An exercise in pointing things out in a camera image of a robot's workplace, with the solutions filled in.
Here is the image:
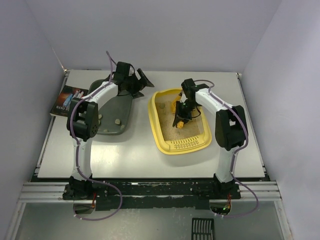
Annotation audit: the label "orange litter scoop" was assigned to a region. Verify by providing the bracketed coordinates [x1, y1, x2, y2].
[170, 91, 186, 129]

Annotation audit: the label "yellow litter box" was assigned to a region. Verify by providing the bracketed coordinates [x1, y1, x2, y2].
[147, 88, 212, 155]

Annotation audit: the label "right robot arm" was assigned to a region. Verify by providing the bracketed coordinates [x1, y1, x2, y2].
[172, 78, 249, 198]

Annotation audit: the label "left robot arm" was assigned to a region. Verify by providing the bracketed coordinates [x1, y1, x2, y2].
[62, 61, 154, 200]

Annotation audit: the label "beige litter pellets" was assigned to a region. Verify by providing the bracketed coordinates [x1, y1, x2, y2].
[155, 94, 204, 141]

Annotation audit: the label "dark grey plastic tray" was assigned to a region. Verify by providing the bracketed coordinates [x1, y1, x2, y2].
[97, 95, 133, 136]

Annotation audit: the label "book with markers cover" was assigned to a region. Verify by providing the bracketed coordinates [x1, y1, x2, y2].
[50, 85, 88, 117]

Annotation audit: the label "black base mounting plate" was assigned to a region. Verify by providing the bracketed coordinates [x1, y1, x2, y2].
[62, 178, 241, 211]

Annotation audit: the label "black vent grille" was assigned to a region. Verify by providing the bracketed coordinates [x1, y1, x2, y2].
[191, 217, 215, 240]

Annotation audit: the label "aluminium frame rail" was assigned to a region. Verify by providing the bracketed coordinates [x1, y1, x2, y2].
[19, 181, 282, 203]

